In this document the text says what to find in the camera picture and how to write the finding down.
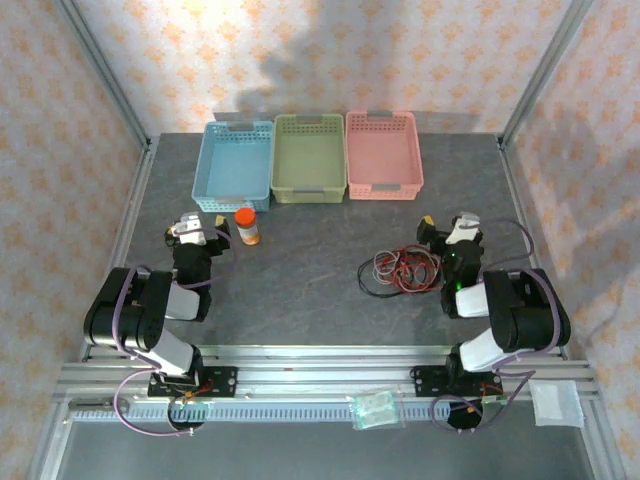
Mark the aluminium table side rail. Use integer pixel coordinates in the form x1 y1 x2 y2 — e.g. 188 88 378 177
102 137 160 301
497 134 569 361

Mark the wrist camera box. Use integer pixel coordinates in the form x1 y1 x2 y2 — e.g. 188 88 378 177
446 211 482 246
172 211 207 246

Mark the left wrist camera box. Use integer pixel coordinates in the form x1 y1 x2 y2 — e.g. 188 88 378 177
172 211 207 246

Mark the clear plastic parts bag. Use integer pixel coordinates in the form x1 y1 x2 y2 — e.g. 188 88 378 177
347 389 406 431

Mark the orange-capped pill bottle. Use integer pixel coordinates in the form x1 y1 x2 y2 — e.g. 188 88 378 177
234 208 261 246

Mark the white cloth pouch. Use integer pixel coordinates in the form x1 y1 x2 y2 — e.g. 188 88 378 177
529 379 585 429

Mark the aluminium frame post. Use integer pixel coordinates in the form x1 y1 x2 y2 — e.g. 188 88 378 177
498 0 597 149
53 0 154 151

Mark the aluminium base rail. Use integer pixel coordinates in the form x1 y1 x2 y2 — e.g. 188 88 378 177
54 343 599 401

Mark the blue plastic basket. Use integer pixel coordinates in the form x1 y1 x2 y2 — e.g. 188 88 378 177
192 120 276 214

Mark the thick red cable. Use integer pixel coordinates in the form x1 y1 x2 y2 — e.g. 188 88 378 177
375 244 444 292

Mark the pink plastic basket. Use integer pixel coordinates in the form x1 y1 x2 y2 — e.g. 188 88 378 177
344 110 425 201

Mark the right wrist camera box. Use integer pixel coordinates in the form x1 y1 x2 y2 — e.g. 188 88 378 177
446 211 482 246

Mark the grey slotted cable duct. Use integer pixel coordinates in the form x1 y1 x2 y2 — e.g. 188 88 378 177
67 399 501 422

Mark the thin white cable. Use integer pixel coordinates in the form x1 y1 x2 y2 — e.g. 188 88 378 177
372 248 437 292

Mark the black cable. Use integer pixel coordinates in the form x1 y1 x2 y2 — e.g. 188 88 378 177
357 249 447 300

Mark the green plastic basket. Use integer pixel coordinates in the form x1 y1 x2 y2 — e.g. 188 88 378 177
269 113 349 205

